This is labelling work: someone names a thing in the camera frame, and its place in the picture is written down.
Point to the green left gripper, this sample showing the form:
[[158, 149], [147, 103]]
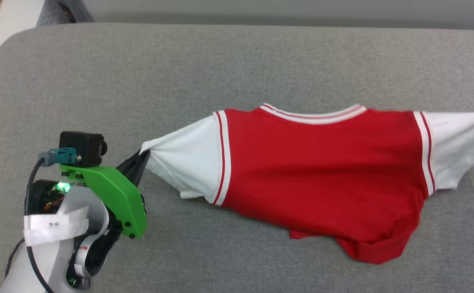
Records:
[[115, 191]]

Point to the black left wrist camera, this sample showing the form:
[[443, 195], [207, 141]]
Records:
[[82, 146]]

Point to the white metal cabinet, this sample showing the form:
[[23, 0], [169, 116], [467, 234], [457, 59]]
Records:
[[13, 16]]

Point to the white paper label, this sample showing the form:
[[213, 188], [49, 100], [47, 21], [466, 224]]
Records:
[[53, 226]]

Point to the red and white shirt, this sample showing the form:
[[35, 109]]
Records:
[[322, 171]]

